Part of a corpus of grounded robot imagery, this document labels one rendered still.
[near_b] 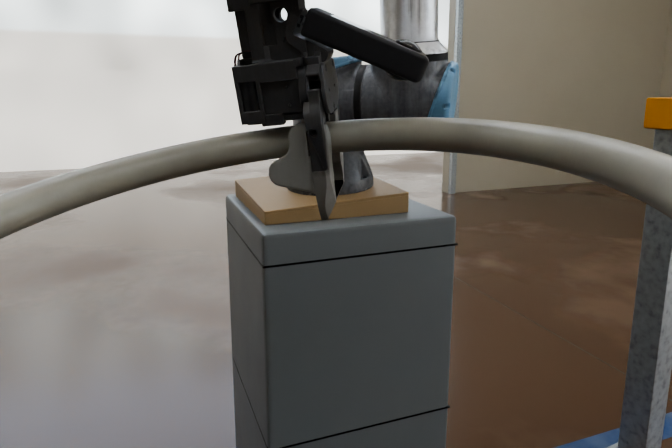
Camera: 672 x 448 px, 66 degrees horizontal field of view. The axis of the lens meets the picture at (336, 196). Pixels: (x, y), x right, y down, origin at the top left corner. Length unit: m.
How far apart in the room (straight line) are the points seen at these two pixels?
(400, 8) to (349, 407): 0.77
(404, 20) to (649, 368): 1.18
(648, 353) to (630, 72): 6.04
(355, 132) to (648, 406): 1.43
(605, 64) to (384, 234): 6.35
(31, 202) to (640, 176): 0.41
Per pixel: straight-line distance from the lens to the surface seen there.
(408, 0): 1.02
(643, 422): 1.81
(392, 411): 1.17
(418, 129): 0.47
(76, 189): 0.47
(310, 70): 0.46
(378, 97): 1.02
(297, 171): 0.48
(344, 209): 1.02
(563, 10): 6.77
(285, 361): 1.02
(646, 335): 1.71
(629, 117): 7.59
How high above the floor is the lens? 1.09
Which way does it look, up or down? 11 degrees down
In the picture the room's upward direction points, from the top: straight up
